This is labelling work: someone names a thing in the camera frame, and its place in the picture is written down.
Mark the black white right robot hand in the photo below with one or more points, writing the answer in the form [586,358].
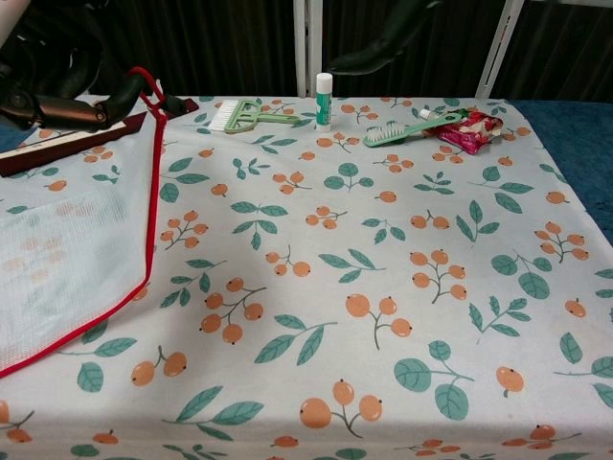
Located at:
[378,50]

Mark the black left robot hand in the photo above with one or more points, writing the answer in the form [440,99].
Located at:
[72,112]

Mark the white mesh zipper pouch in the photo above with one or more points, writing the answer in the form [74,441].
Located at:
[72,249]

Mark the floral orange berry tablecloth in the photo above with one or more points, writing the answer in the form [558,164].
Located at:
[383,239]

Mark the white green glue stick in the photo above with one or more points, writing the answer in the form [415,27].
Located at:
[324,105]

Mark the small white tube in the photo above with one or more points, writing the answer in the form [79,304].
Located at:
[428,114]

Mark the red snack packet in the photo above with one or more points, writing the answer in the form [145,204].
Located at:
[471,131]

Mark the green wide white-bristle brush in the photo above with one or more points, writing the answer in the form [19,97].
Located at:
[242,120]

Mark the black pleated curtain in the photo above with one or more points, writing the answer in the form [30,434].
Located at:
[215,48]

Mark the white upright frame post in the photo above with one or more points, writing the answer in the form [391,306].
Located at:
[306,48]

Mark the white slanted frame post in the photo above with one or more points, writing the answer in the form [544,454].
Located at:
[500,48]

